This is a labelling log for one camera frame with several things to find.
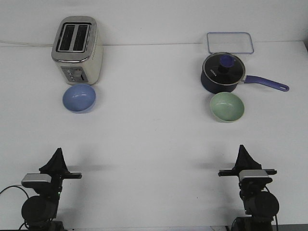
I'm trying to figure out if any silver two-slot toaster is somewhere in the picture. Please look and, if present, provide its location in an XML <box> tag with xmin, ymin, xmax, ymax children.
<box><xmin>51</xmin><ymin>16</ymin><xmax>103</xmax><ymax>85</ymax></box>

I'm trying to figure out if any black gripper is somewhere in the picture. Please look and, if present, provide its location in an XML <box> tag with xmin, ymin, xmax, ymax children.
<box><xmin>218</xmin><ymin>144</ymin><xmax>277</xmax><ymax>190</ymax></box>
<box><xmin>39</xmin><ymin>148</ymin><xmax>82</xmax><ymax>193</ymax></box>

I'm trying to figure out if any green bowl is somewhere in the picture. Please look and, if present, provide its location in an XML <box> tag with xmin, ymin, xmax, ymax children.
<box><xmin>209</xmin><ymin>92</ymin><xmax>245</xmax><ymax>123</ymax></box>

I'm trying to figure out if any white toaster power cord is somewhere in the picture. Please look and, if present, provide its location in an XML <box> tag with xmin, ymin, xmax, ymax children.
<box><xmin>0</xmin><ymin>39</ymin><xmax>55</xmax><ymax>47</ymax></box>

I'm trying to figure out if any blue bowl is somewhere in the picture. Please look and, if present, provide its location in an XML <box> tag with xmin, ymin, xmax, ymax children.
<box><xmin>62</xmin><ymin>84</ymin><xmax>96</xmax><ymax>114</ymax></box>

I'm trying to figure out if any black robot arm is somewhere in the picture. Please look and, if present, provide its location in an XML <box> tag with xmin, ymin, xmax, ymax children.
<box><xmin>21</xmin><ymin>148</ymin><xmax>82</xmax><ymax>231</ymax></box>
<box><xmin>218</xmin><ymin>144</ymin><xmax>280</xmax><ymax>231</ymax></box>

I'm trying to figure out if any clear container lid blue rim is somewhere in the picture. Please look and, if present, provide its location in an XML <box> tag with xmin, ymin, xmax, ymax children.
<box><xmin>206</xmin><ymin>32</ymin><xmax>254</xmax><ymax>54</ymax></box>

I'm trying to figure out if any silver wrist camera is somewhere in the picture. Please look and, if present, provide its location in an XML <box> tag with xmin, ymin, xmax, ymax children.
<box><xmin>21</xmin><ymin>173</ymin><xmax>52</xmax><ymax>189</ymax></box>
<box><xmin>239</xmin><ymin>169</ymin><xmax>269</xmax><ymax>181</ymax></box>

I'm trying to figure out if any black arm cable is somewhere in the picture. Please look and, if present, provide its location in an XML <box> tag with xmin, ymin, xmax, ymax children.
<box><xmin>0</xmin><ymin>184</ymin><xmax>30</xmax><ymax>199</ymax></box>

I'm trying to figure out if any dark blue saucepan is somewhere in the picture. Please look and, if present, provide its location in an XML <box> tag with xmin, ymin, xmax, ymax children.
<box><xmin>201</xmin><ymin>71</ymin><xmax>289</xmax><ymax>94</ymax></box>

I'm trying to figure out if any glass pot lid blue knob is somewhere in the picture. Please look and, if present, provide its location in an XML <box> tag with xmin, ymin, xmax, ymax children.
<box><xmin>203</xmin><ymin>52</ymin><xmax>245</xmax><ymax>85</ymax></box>

